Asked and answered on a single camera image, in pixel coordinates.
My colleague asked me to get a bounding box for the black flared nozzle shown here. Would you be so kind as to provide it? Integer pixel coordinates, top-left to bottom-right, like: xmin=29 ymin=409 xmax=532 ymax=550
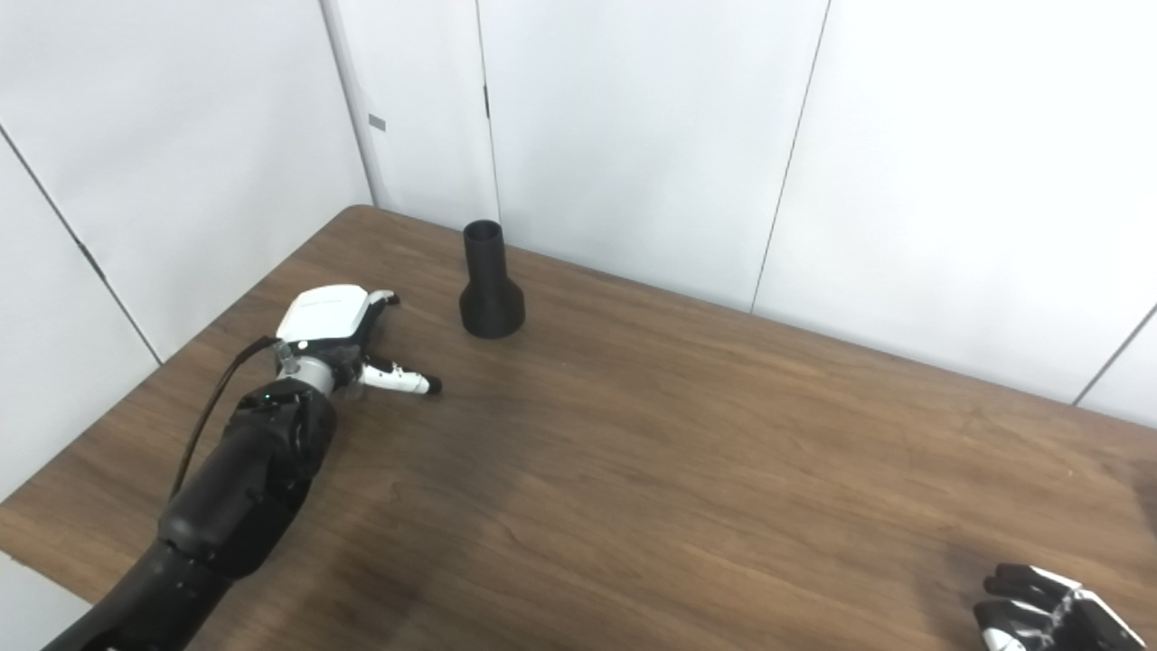
xmin=459 ymin=220 xmax=526 ymax=340

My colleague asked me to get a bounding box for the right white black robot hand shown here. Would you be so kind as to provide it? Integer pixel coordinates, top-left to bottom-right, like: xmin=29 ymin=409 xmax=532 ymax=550
xmin=973 ymin=563 xmax=1149 ymax=651

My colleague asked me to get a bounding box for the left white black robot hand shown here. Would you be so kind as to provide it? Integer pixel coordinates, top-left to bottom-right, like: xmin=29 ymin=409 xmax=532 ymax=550
xmin=274 ymin=285 xmax=443 ymax=399

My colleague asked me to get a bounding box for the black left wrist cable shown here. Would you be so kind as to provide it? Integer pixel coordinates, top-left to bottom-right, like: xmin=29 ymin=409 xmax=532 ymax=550
xmin=167 ymin=336 xmax=283 ymax=503

